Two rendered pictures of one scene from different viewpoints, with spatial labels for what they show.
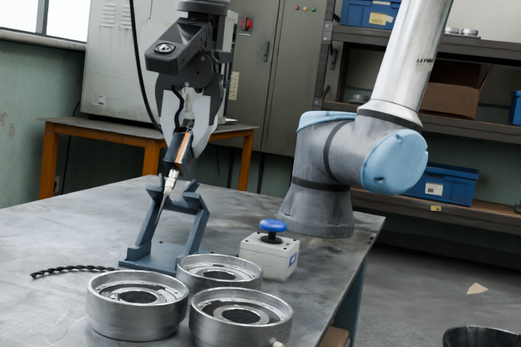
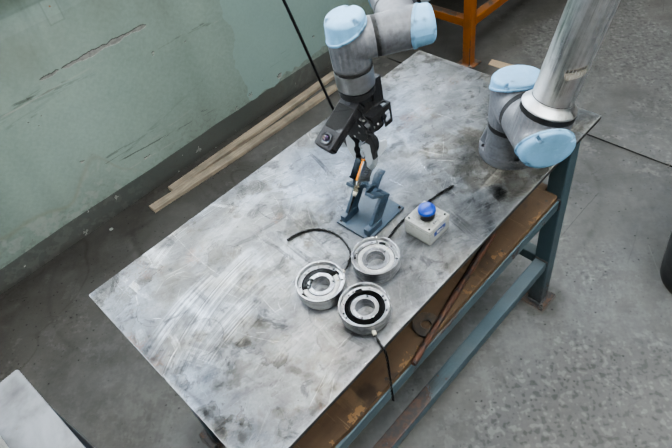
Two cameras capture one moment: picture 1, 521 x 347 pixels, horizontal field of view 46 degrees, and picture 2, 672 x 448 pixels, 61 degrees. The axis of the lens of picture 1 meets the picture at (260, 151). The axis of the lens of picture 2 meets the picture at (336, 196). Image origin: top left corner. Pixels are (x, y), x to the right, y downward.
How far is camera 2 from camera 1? 0.82 m
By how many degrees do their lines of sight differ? 49
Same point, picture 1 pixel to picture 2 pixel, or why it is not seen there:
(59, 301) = (294, 267)
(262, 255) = (416, 229)
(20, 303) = (276, 268)
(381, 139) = (527, 136)
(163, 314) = (325, 303)
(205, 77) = (363, 136)
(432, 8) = (584, 27)
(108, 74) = not seen: outside the picture
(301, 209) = (489, 148)
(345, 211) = not seen: hidden behind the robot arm
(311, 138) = (494, 101)
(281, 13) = not seen: outside the picture
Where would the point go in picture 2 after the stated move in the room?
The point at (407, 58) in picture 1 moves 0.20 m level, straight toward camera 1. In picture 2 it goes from (557, 69) to (505, 126)
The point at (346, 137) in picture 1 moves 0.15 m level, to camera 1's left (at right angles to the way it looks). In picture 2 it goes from (511, 118) to (444, 105)
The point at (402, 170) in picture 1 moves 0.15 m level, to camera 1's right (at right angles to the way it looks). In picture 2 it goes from (547, 156) to (625, 173)
